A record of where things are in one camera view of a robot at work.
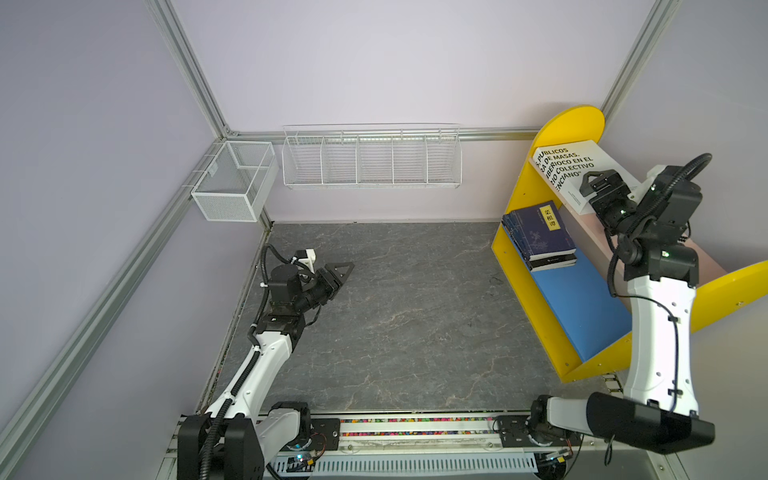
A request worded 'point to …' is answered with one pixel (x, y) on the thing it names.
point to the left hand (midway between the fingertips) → (353, 273)
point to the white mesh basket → (239, 181)
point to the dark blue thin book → (539, 231)
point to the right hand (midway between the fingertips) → (597, 186)
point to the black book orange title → (554, 262)
